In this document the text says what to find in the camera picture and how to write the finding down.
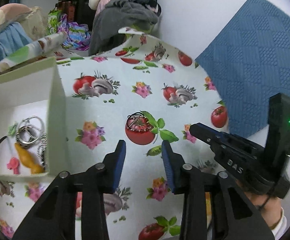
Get pink beige pillow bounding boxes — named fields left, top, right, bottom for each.
left=0, top=3, right=31, bottom=33

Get pink flower hair clip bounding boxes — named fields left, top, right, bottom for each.
left=6, top=157, right=20, bottom=175

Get green snack bag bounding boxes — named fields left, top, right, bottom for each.
left=47, top=8, right=61, bottom=34

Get light blue folded cloth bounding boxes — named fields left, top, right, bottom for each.
left=0, top=22, right=33, bottom=57

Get fruit print vinyl tablecloth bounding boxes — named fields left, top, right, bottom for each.
left=0, top=29, right=226, bottom=239

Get right blue quilted chair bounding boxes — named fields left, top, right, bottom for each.
left=196, top=0, right=290, bottom=138

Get orange gourd pendant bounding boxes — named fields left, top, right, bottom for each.
left=14, top=142, right=44, bottom=174

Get silver bead chain tangle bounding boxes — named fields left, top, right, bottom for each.
left=125, top=112, right=153, bottom=132

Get purple floral cloth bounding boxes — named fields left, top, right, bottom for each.
left=57, top=14, right=91, bottom=51

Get beige floral cushion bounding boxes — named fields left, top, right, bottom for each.
left=19, top=7, right=48, bottom=41

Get pile of dark clothes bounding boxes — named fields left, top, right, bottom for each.
left=88, top=0, right=161, bottom=55

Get person's right hand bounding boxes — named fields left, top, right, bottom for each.
left=236, top=180, right=287, bottom=239

